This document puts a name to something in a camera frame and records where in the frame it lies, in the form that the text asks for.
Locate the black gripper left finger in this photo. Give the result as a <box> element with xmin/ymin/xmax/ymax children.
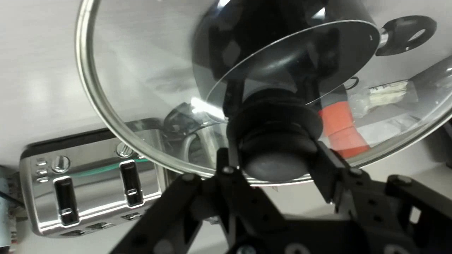
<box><xmin>109</xmin><ymin>147</ymin><xmax>280</xmax><ymax>254</ymax></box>

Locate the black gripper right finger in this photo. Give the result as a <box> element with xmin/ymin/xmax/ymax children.
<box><xmin>310</xmin><ymin>140</ymin><xmax>452</xmax><ymax>254</ymax></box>

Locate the glass lid with black knob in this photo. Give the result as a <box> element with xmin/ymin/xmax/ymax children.
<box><xmin>74</xmin><ymin>0</ymin><xmax>452</xmax><ymax>188</ymax></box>

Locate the stainless steel electric kettle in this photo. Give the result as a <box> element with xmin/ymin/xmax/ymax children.
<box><xmin>161</xmin><ymin>100</ymin><xmax>233</xmax><ymax>174</ymax></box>

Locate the stainless steel four-slot toaster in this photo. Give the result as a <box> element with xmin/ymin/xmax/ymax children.
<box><xmin>17</xmin><ymin>116</ymin><xmax>177</xmax><ymax>238</ymax></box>

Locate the clear plastic packet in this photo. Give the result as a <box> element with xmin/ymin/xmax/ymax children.
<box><xmin>349</xmin><ymin>78</ymin><xmax>421</xmax><ymax>116</ymax></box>

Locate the black frying pan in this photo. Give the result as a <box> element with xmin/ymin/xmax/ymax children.
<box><xmin>190</xmin><ymin>0</ymin><xmax>438</xmax><ymax>110</ymax></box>

